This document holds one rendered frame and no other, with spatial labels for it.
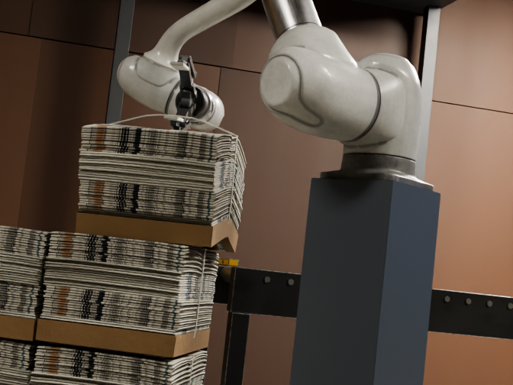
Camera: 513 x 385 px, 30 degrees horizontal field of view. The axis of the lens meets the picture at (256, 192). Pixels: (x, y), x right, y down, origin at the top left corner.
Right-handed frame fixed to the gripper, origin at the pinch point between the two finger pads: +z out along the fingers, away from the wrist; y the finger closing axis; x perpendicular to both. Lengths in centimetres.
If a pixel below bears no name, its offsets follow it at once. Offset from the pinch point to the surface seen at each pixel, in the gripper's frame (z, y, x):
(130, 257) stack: 19.1, 36.8, 0.7
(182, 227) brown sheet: 17.3, 29.6, -8.8
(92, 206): 17.3, 27.4, 10.3
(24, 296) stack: 20, 47, 22
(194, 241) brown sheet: 16.9, 32.3, -11.3
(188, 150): 18.2, 14.1, -8.5
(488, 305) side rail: -70, 43, -80
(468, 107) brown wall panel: -420, -63, -94
